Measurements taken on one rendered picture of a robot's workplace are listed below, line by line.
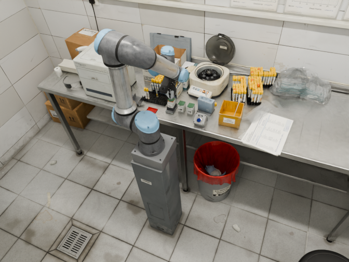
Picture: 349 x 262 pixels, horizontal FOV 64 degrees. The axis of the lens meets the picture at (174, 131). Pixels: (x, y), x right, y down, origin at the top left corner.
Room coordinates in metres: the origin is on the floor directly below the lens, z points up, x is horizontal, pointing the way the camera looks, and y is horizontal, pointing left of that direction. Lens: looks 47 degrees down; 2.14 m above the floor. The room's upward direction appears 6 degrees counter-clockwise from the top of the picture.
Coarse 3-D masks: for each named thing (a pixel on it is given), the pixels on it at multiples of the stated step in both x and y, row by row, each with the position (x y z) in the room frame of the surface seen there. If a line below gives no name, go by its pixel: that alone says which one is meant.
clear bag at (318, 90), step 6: (312, 78) 1.41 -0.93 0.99; (318, 78) 1.38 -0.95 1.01; (306, 84) 1.39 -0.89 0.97; (312, 84) 1.37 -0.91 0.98; (318, 84) 1.35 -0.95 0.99; (324, 84) 1.34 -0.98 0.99; (306, 90) 1.36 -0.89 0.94; (312, 90) 1.34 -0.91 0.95; (318, 90) 1.32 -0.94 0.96; (324, 90) 1.32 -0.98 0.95; (330, 90) 1.35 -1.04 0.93; (300, 96) 1.36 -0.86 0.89; (306, 96) 1.34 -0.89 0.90; (312, 96) 1.32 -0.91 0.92; (318, 96) 1.31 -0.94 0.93; (324, 96) 1.30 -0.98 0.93; (330, 96) 1.33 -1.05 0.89; (318, 102) 1.29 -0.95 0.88; (324, 102) 1.28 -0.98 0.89
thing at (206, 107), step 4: (200, 96) 1.36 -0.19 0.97; (200, 100) 1.33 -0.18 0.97; (204, 100) 1.32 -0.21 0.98; (208, 100) 1.31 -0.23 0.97; (212, 100) 1.31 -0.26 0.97; (200, 104) 1.33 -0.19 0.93; (204, 104) 1.31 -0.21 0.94; (208, 104) 1.29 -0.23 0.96; (212, 104) 1.29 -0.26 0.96; (200, 108) 1.33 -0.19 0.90; (204, 108) 1.31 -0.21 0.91; (208, 108) 1.29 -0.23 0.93; (212, 108) 1.29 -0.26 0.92; (200, 112) 1.31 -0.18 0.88; (204, 112) 1.30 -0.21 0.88; (208, 112) 1.29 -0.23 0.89; (212, 112) 1.30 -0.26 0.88
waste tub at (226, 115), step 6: (222, 102) 1.28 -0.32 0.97; (228, 102) 1.29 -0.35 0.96; (234, 102) 1.28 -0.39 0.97; (240, 102) 1.26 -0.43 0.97; (222, 108) 1.28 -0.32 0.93; (228, 108) 1.29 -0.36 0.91; (234, 108) 1.28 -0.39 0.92; (240, 108) 1.26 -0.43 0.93; (222, 114) 1.18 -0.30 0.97; (228, 114) 1.26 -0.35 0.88; (240, 114) 1.25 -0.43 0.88; (222, 120) 1.18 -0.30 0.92; (228, 120) 1.16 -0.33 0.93; (234, 120) 1.15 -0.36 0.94; (240, 120) 1.18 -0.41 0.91; (228, 126) 1.16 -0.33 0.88; (234, 126) 1.15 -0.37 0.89
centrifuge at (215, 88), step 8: (200, 64) 1.69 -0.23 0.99; (208, 64) 1.67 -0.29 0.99; (216, 64) 1.67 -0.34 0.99; (192, 72) 1.61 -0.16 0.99; (224, 72) 1.57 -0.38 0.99; (192, 80) 1.53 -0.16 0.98; (200, 80) 1.50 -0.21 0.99; (216, 80) 1.49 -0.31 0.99; (224, 80) 1.51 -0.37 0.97; (192, 88) 1.51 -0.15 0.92; (200, 88) 1.49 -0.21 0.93; (208, 88) 1.46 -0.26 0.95; (216, 88) 1.44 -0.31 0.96; (224, 88) 1.52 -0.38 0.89; (192, 96) 1.48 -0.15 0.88; (208, 96) 1.42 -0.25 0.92; (216, 96) 1.45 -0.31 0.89
